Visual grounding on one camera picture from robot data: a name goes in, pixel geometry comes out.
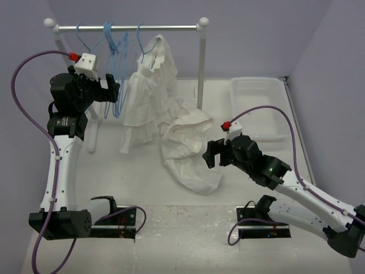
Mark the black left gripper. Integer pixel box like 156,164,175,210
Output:
68,65,119,110

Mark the white skirt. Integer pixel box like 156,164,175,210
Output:
160,98,222,195

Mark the blue wire hanger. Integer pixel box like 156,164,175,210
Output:
76,23,105,54

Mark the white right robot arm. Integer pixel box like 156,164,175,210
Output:
202,135,364,258

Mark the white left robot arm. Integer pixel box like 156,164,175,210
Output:
29,66,120,240

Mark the blue hanger holding garment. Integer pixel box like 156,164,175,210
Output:
136,23,166,74

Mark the blue empty hangers bunch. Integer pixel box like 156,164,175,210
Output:
103,22,132,119

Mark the white hanging garment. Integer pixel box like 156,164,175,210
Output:
119,35,177,154

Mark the white plastic basket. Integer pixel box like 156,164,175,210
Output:
230,77,290,142

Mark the white clothes rack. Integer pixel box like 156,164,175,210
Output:
43,17,209,153

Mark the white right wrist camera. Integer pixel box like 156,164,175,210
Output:
221,121,242,144

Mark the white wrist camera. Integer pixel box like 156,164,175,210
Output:
221,121,242,144
74,53,99,82

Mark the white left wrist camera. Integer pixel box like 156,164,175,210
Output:
74,53,99,82

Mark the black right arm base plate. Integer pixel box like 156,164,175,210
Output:
236,200,291,239

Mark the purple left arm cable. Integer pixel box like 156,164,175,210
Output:
13,50,147,274

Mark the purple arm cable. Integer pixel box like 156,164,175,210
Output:
13,50,147,274
228,105,365,247

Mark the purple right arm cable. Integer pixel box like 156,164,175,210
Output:
228,105,365,247

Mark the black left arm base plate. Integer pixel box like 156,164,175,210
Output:
89,205,136,240

